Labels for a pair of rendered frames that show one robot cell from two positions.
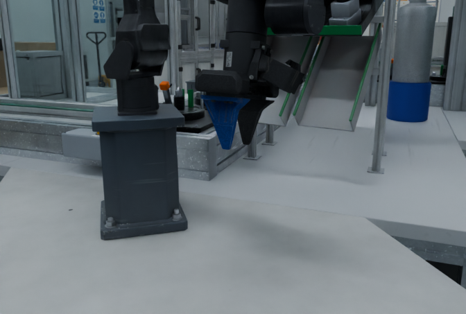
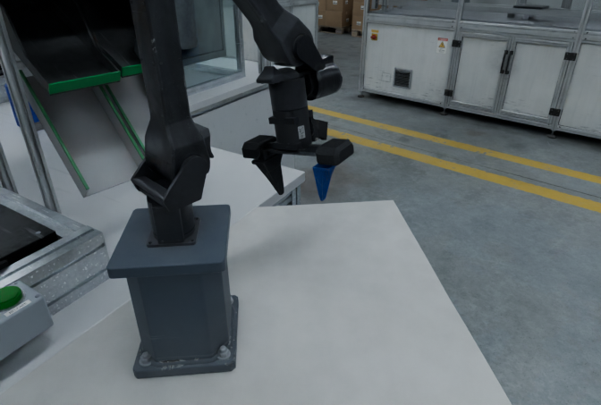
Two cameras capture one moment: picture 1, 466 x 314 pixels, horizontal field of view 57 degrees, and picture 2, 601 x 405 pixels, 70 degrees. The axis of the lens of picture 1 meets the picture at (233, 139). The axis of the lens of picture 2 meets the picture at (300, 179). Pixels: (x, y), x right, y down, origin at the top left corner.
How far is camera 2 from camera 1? 82 cm
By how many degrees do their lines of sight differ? 75
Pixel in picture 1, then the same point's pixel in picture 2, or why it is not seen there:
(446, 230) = (288, 185)
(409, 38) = not seen: hidden behind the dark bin
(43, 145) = not seen: outside the picture
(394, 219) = (266, 197)
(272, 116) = (121, 172)
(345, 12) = not seen: hidden behind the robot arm
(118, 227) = (230, 346)
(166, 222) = (234, 309)
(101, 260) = (278, 367)
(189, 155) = (83, 265)
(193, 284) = (333, 304)
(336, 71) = (130, 103)
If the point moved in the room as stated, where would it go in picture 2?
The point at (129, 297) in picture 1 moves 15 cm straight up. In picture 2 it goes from (346, 342) to (351, 267)
